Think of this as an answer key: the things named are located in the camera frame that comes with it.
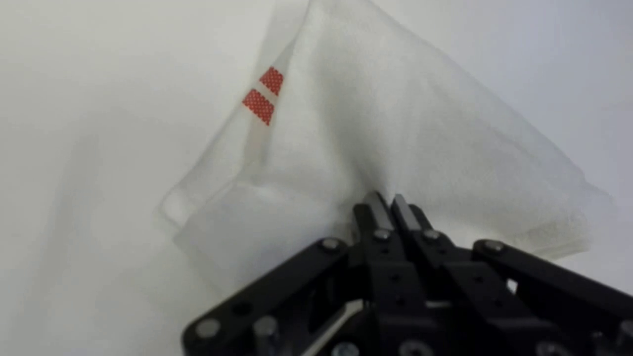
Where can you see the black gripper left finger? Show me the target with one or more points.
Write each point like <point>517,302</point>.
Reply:
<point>285,308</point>

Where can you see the white towel with red stripes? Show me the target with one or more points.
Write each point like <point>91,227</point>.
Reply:
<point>356,102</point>

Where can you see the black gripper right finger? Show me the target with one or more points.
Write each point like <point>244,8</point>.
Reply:
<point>515,302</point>

